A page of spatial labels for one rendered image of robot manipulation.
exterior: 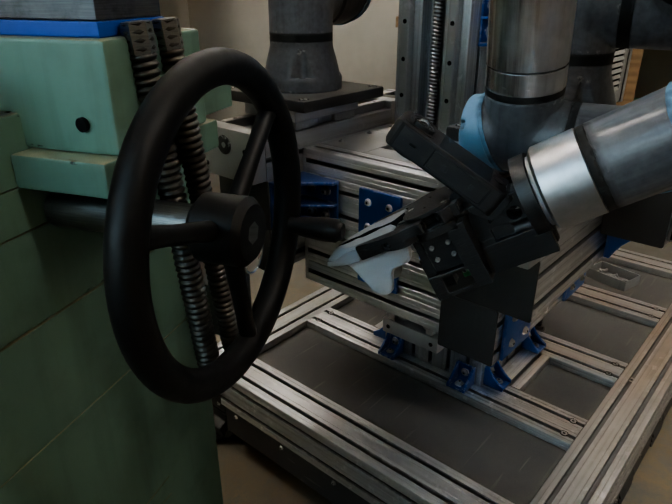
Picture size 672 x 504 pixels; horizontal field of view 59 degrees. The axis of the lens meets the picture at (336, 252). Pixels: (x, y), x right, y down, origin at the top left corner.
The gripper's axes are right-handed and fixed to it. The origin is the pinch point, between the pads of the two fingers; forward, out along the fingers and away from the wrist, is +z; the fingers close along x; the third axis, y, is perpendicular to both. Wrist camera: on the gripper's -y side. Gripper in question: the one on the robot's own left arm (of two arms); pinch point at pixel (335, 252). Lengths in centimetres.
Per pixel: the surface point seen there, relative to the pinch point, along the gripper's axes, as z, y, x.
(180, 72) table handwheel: -4.7, -19.3, -15.4
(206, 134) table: 6.9, -16.3, 1.2
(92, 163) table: 7.5, -17.8, -14.1
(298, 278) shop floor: 88, 35, 130
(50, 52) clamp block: 6.7, -26.7, -12.2
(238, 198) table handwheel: -0.2, -9.9, -10.4
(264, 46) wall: 147, -70, 333
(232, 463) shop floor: 71, 46, 39
